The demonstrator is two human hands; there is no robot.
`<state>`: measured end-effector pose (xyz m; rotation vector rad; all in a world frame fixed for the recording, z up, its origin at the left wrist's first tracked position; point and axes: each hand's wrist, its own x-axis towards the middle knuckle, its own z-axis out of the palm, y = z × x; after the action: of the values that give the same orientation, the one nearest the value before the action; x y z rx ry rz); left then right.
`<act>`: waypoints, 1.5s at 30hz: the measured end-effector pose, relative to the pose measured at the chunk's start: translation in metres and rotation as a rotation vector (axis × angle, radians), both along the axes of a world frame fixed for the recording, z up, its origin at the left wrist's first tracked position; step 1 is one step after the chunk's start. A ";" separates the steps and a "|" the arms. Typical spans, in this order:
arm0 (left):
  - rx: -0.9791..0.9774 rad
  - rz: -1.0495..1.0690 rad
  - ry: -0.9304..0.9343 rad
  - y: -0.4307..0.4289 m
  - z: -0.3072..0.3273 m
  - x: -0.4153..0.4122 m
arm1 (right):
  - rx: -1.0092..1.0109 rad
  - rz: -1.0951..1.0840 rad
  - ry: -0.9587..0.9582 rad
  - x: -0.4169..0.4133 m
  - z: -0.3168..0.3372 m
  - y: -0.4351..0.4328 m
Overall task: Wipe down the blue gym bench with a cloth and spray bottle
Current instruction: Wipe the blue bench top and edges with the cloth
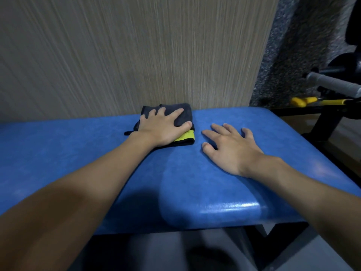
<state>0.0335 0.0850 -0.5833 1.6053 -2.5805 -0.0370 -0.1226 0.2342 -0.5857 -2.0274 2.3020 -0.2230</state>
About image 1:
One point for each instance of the grey and yellow cleaning cloth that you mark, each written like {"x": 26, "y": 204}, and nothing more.
{"x": 184, "y": 112}

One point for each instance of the person's right hand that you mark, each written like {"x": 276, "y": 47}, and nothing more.
{"x": 237, "y": 155}

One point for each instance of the blue padded bench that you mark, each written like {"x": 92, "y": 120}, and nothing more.
{"x": 56, "y": 155}

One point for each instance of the black exercise machine frame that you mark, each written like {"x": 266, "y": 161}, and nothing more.
{"x": 324, "y": 124}

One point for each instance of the person's right forearm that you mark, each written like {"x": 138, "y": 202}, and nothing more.
{"x": 316, "y": 194}

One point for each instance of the person's left forearm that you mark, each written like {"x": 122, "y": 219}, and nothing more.
{"x": 70, "y": 206}

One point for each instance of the person's left hand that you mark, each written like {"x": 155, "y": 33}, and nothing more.
{"x": 159, "y": 129}

